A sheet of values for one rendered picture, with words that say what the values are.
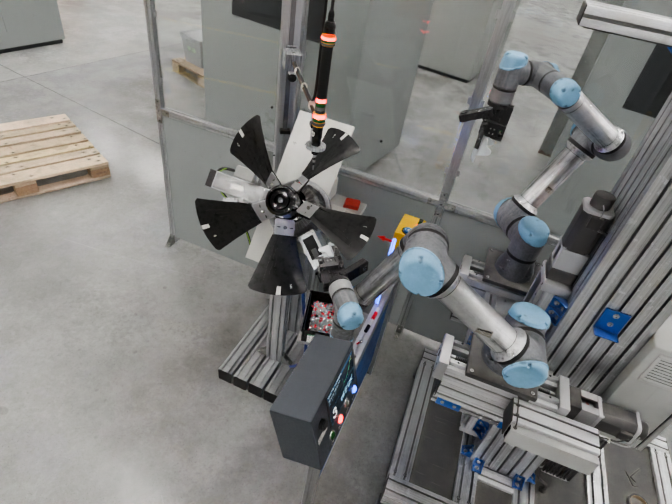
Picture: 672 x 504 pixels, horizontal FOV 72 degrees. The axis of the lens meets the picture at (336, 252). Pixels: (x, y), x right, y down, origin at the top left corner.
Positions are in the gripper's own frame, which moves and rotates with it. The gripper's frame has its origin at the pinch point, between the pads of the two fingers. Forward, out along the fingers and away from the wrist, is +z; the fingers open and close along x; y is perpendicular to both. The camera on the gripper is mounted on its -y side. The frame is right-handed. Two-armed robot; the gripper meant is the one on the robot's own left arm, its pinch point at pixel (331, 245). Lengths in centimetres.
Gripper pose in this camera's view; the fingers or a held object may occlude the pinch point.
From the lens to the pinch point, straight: 161.9
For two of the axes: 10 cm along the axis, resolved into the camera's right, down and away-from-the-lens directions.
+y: -9.7, 1.3, -2.1
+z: -2.4, -6.4, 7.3
